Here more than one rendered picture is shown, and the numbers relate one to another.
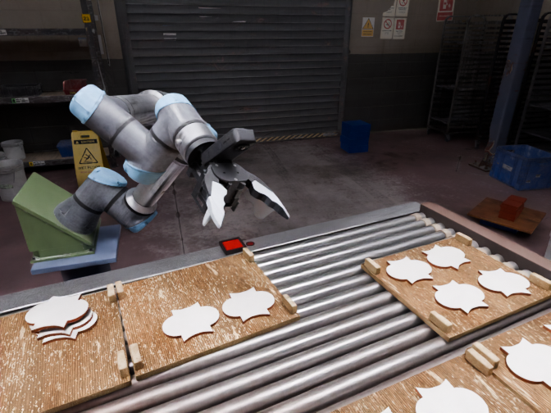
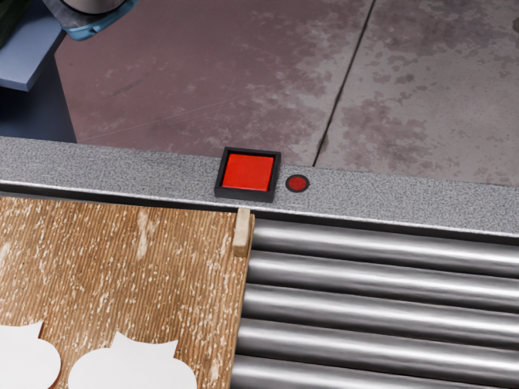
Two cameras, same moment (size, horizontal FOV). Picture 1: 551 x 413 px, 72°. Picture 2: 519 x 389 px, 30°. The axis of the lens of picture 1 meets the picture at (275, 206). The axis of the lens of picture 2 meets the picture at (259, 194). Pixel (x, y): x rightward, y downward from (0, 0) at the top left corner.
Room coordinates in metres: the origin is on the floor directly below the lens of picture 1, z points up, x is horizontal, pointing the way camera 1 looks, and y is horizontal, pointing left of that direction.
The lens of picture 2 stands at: (0.47, -0.36, 1.88)
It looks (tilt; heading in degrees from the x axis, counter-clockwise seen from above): 50 degrees down; 37
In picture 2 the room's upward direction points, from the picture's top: 3 degrees counter-clockwise
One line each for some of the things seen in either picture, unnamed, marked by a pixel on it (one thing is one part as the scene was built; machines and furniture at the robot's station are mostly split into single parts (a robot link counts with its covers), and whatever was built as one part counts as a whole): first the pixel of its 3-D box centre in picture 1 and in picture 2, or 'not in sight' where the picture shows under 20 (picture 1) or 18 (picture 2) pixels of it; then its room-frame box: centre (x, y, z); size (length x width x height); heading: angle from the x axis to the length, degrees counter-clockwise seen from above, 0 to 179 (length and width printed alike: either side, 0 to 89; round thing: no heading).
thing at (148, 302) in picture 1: (202, 302); (62, 322); (0.83, 0.20, 0.93); 0.41 x 0.35 x 0.02; 118
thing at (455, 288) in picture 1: (453, 275); not in sight; (0.93, -0.53, 0.94); 0.41 x 0.35 x 0.04; 115
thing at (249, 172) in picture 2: (232, 246); (248, 174); (1.13, 0.15, 0.92); 0.06 x 0.06 x 0.01; 25
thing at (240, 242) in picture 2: (248, 254); (242, 232); (1.04, 0.09, 0.95); 0.06 x 0.02 x 0.03; 28
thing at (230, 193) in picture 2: (232, 245); (248, 174); (1.13, 0.15, 0.92); 0.08 x 0.08 x 0.02; 25
